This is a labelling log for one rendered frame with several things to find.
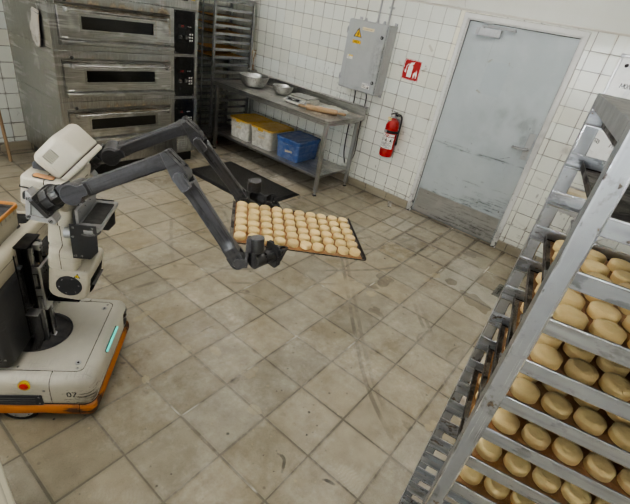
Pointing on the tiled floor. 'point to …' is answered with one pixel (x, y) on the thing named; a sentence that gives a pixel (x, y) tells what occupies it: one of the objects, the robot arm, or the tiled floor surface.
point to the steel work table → (298, 116)
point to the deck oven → (106, 69)
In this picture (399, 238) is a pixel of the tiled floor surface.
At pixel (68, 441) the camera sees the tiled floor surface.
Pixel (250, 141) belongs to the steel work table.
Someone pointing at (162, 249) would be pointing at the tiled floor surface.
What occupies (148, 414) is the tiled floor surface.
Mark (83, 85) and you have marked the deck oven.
